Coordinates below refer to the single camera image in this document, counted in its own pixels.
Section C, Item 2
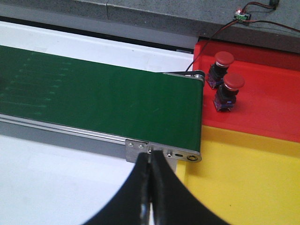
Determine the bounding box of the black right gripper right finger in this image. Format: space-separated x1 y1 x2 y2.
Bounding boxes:
150 150 228 225

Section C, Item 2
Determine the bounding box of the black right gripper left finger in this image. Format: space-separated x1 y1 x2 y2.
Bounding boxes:
85 153 150 225

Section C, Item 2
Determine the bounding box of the red mushroom push button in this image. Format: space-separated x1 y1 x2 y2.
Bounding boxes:
206 51 234 89

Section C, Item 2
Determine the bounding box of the yellow plastic tray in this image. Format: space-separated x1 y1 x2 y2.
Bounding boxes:
176 126 300 225

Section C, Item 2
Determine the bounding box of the green conveyor belt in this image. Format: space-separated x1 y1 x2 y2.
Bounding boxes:
0 46 203 151

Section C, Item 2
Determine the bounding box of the red plastic tray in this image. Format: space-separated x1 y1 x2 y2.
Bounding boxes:
193 41 300 142

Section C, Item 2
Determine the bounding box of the grey stone counter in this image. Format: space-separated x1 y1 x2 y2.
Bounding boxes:
0 0 300 53

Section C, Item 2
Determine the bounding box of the small green circuit board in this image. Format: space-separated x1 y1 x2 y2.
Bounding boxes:
233 9 251 22

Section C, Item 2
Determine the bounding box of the black power connector plug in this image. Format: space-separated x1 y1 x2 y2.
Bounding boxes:
269 0 279 8

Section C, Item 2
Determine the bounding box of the metal conveyor support bracket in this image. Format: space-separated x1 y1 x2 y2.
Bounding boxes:
125 139 148 163

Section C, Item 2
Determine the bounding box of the aluminium conveyor side rail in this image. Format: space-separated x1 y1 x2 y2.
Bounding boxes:
0 114 126 145

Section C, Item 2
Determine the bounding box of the red black wire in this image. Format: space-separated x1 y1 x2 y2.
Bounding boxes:
185 1 300 72

